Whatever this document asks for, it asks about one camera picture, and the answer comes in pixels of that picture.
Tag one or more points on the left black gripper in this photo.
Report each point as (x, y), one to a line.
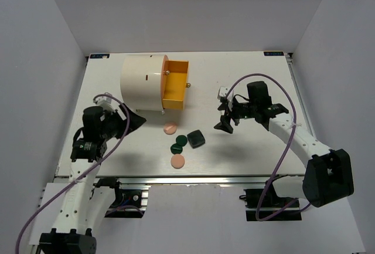
(115, 114)

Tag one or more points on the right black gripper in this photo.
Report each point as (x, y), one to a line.
(224, 124)

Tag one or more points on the pink puff with strap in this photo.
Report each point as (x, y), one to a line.
(170, 128)

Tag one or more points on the dark green puff with label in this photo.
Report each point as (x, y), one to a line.
(176, 149)

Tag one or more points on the yellow drawer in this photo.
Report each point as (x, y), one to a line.
(175, 84)

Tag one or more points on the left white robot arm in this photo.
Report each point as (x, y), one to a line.
(86, 200)

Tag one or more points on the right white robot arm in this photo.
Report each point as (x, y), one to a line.
(328, 175)

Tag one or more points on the black square compact case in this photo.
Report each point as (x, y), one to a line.
(196, 139)

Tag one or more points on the cream round drawer organizer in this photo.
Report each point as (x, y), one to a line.
(143, 80)

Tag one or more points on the plain pink round puff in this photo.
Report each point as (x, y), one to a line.
(177, 161)

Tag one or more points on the blue label sticker right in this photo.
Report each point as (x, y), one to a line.
(273, 53)

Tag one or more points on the blue label sticker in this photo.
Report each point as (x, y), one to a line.
(273, 53)
(99, 56)

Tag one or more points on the blue label sticker left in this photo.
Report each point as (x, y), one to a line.
(99, 56)

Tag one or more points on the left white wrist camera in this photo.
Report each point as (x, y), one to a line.
(102, 100)

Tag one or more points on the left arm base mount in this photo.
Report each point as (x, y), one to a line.
(127, 202)

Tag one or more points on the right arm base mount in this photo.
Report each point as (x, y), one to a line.
(270, 205)

